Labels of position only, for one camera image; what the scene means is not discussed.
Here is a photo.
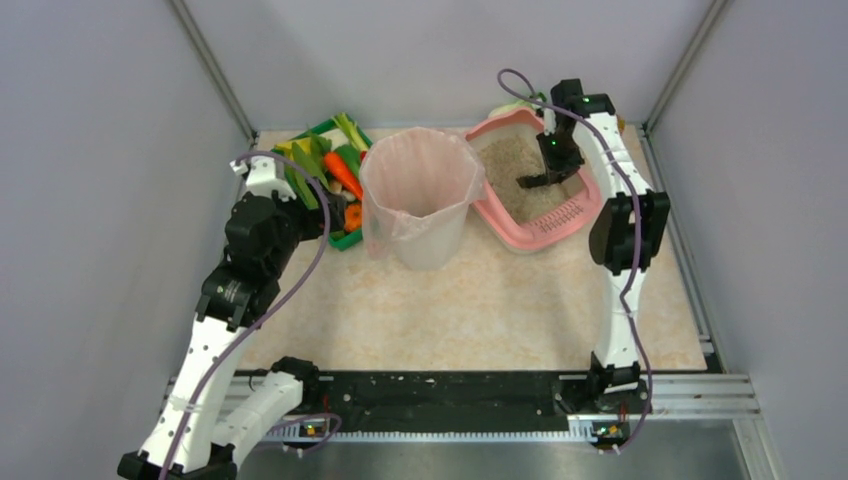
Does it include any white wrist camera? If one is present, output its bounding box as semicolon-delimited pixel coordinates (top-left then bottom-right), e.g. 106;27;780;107
229;155;297;202
542;108;557;135

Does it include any green vegetable tray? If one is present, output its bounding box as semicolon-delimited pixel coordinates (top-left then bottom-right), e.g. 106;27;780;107
272;117;372;251

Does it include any small orange pumpkin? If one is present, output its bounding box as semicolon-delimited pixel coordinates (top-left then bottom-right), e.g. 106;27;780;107
344;203;363;233

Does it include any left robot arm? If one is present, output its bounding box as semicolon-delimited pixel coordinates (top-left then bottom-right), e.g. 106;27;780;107
117;191;347;479

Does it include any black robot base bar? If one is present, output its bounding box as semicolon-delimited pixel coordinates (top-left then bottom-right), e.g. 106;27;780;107
295;371;648;434

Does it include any black litter scoop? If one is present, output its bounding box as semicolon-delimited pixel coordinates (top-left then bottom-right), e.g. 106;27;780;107
516;173;552;189

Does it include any toy bok choy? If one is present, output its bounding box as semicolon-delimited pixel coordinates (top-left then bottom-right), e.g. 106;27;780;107
488;92;547;118

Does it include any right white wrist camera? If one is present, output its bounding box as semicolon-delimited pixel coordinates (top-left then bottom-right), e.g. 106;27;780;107
542;108;557;135

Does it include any pink litter box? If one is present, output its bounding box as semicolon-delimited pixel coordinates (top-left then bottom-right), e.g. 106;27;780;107
465;107;602;253

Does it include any white green leek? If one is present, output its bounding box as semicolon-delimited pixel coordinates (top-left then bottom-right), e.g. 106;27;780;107
331;112;371;152

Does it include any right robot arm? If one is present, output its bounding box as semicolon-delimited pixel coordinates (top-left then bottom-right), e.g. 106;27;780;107
537;79;670;412

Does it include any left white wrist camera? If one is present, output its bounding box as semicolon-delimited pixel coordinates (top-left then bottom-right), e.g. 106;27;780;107
229;155;297;202

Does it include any green leafy vegetable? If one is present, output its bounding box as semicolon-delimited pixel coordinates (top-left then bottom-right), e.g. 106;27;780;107
282;142;329;210

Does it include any orange toy carrot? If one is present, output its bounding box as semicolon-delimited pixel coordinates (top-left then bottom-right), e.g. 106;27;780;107
323;152;363;201

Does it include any pink lined trash bin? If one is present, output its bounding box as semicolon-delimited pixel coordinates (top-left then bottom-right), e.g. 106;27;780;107
360;127;486;271

